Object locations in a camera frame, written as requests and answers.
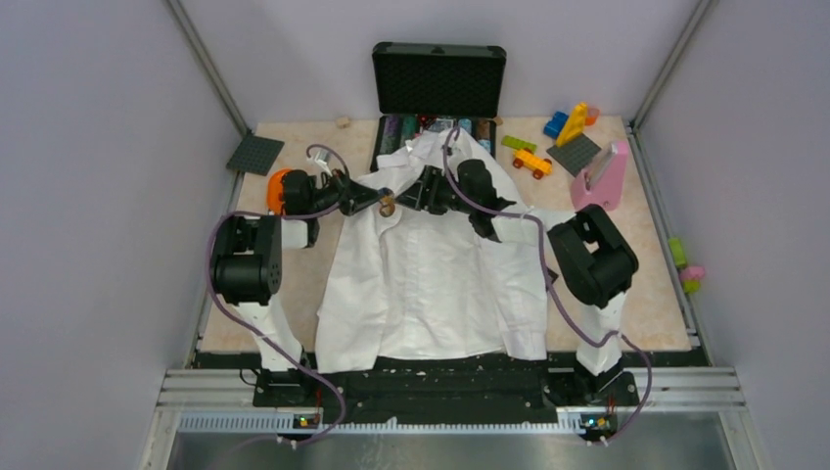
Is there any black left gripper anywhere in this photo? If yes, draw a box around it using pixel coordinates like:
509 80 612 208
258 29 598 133
307 167 384 216

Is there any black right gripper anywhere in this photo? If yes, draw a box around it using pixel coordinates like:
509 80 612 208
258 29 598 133
395 164 476 215

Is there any brown ring brooch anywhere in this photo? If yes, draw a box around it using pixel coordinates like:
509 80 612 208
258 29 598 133
379 188 395 218

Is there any white shirt garment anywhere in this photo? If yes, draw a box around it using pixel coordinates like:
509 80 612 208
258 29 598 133
314 128 552 376

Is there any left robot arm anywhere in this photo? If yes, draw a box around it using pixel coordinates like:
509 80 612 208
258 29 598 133
207 169 394 406

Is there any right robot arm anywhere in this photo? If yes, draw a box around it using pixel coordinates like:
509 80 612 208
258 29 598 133
395 160 639 403

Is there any orange curved toy block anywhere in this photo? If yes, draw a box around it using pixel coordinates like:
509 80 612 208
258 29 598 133
265 168 293 215

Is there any lime green flat brick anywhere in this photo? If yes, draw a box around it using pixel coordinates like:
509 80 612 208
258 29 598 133
501 135 537 154

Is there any yellow toy car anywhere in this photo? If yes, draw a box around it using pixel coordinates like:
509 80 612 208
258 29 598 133
512 149 553 180

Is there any black poker chip case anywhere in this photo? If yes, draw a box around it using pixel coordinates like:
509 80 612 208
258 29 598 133
370 41 507 171

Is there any dark grey baseplate left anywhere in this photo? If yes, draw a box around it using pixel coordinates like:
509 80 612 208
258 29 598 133
225 133 285 176

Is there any dark grey baseplate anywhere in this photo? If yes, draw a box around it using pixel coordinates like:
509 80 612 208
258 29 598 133
225 133 285 176
546 134 601 177

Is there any blue toy brick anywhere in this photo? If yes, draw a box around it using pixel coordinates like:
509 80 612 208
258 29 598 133
543 111 570 140

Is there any dark grey baseplate right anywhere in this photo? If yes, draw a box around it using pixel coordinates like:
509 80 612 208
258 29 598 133
546 134 601 177

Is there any yellow triangular toy block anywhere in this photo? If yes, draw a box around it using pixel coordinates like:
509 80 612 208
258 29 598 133
555 102 588 147

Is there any pink phone stand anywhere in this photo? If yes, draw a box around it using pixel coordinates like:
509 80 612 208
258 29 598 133
570 140 630 212

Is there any orange small toy piece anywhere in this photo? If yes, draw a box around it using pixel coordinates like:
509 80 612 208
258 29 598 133
584 106 601 126

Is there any green pink toy outside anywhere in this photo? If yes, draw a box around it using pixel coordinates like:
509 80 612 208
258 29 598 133
668 237 706 294

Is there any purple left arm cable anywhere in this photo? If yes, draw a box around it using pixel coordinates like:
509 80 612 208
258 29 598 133
205 142 354 447

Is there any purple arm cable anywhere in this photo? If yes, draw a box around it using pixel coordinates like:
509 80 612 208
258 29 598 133
441 126 655 443
205 142 354 447

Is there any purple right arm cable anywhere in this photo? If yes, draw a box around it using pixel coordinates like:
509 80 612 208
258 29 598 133
441 126 655 443

